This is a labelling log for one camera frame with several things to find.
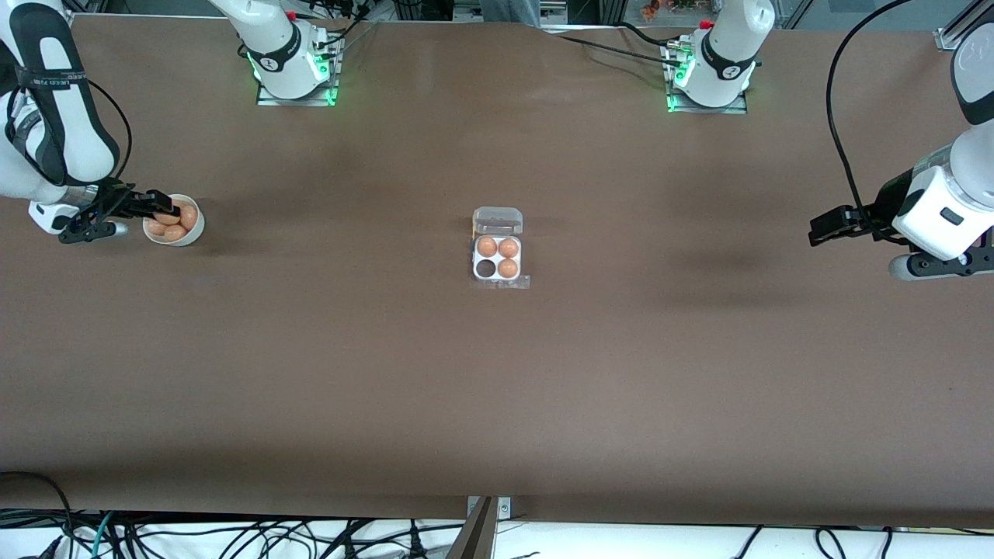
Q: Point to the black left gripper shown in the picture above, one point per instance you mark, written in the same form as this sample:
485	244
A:
878	210

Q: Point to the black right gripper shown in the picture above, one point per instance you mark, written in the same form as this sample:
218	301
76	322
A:
116	199

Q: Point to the brown egg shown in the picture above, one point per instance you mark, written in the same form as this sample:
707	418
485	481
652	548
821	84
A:
487	247
189	217
509	248
166	220
154	229
508	269
175	234

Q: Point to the clear plastic egg box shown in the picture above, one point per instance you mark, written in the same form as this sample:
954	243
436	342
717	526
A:
497	256

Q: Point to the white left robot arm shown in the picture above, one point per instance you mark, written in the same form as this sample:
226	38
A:
726	46

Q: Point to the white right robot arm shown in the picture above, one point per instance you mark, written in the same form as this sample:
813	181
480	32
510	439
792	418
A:
54	116

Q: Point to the white round bowl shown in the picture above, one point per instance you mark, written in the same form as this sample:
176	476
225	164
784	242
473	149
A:
190	233

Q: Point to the person in grey trousers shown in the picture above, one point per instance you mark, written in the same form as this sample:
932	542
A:
509	9

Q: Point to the dark metal bar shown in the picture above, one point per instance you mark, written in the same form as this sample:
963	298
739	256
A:
475	536

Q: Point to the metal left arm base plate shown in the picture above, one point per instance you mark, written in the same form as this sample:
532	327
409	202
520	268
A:
742	107

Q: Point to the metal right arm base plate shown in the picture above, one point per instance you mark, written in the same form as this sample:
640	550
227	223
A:
330	93

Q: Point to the aluminium profile rail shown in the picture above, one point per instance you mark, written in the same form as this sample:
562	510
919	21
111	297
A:
957	29

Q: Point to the silver metal bracket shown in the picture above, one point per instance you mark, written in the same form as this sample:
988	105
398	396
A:
505	508

